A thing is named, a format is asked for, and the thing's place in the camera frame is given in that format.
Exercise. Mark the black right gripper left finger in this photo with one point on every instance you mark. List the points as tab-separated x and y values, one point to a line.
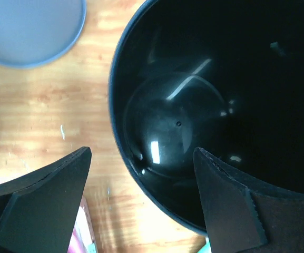
38	210

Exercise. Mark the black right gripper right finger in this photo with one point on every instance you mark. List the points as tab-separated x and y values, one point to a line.
245	214

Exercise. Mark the black round bin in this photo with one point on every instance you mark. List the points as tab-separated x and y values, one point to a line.
225	76

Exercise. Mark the grey bin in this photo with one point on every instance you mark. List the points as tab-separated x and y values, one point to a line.
35	33

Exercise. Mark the pink folded cloth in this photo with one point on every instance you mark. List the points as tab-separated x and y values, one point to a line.
75	246

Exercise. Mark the pink perforated basket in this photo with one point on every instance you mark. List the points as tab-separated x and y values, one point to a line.
84	229

